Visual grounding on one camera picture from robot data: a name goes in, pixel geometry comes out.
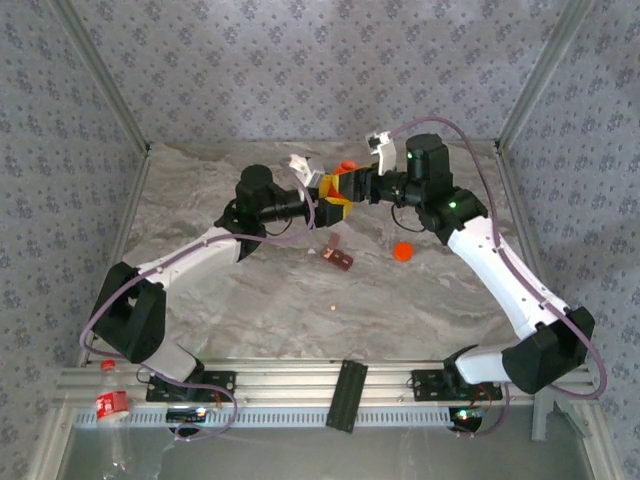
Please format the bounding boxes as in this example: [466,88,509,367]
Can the orange pill bottle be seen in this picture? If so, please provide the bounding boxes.
[327,159,359,200]

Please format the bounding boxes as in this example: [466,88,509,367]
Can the brown chocolate bar piece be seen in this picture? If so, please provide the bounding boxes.
[319,232,355,274]

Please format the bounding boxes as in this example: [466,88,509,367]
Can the small circuit board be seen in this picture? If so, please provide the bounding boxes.
[448,405,487,434]
[165,407,209,422]

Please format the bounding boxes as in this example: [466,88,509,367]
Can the grey metal sheet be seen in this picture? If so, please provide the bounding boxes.
[52,405,604,480]

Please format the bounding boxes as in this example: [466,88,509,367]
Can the clear bottle with red label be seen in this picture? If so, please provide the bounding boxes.
[93,358,137,474]

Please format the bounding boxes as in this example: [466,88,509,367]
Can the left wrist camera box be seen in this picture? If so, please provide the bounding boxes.
[288,153,327,190]

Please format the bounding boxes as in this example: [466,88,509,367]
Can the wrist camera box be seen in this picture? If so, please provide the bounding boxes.
[364,130,399,176]
[288,153,327,190]

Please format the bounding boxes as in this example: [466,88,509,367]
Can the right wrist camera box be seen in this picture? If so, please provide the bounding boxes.
[364,130,399,176]

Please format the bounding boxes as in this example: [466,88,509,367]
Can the aluminium side rail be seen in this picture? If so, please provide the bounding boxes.
[494,144,551,291]

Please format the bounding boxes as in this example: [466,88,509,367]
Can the aluminium corner post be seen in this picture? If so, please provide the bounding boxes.
[49,0,153,156]
[494,0,597,154]

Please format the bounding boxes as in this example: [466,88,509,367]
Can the aluminium front rail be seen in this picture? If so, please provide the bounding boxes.
[53,357,600,407]

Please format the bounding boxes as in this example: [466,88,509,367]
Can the black rail bracket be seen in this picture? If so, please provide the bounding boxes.
[324,358,370,435]

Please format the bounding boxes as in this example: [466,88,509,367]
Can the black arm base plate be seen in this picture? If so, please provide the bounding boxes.
[145,370,237,403]
[410,369,504,403]

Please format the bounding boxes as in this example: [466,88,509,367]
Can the slotted grey cable duct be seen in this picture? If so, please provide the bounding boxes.
[73,405,454,430]

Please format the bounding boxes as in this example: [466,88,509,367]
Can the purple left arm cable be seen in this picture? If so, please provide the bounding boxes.
[79,187,319,445]

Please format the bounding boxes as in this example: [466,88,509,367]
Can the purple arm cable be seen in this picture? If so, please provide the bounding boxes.
[79,187,319,445]
[389,115,609,442]

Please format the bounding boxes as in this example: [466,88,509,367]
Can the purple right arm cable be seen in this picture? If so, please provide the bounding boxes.
[389,115,609,442]

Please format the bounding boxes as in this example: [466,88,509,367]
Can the grey angle bracket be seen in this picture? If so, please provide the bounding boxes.
[529,392,594,442]

